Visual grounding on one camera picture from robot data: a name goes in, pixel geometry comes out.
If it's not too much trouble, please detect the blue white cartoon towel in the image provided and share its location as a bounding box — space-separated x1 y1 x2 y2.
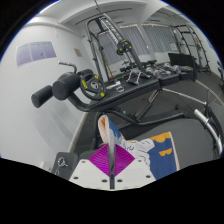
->
97 114 181 190

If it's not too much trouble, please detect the black yellow-marked weight plate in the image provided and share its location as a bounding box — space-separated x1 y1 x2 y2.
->
79 73 107 101

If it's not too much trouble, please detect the black roller-pad incline bench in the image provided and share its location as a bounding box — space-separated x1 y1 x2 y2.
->
30 61 198 128

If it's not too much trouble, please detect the silver barbell bar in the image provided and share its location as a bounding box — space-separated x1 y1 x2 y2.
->
193 108 224 156

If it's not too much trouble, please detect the black upright panel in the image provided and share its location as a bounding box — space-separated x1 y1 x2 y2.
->
167 52 198 81

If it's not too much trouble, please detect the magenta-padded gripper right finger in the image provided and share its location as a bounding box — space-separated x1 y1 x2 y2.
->
115 144 157 191

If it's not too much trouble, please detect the black squat rack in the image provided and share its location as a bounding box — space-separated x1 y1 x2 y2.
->
171 23 213 75

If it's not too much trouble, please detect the grey cable rack machine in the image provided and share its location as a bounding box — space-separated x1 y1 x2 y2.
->
85 13 153 83

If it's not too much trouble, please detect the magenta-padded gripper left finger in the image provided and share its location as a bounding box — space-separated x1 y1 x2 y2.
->
69 143 111 191

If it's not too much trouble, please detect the small brown wall plaque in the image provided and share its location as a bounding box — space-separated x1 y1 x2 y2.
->
73 48 84 58

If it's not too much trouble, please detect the metal clip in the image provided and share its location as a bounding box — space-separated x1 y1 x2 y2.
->
56 156 70 170

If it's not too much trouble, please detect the black padded flat bench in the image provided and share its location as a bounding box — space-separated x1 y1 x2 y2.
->
51 118 222 181

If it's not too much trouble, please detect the grey window curtain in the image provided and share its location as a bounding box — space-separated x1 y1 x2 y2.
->
98 24 150 65
143 22 180 54

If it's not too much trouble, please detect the purple wall poster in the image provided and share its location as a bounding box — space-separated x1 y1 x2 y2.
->
15 40 57 68

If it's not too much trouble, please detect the small black weight plate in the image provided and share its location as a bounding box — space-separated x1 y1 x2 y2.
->
115 39 134 56

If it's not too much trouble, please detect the chrome dumbbell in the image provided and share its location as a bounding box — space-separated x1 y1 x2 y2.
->
159 63 181 73
144 66 161 76

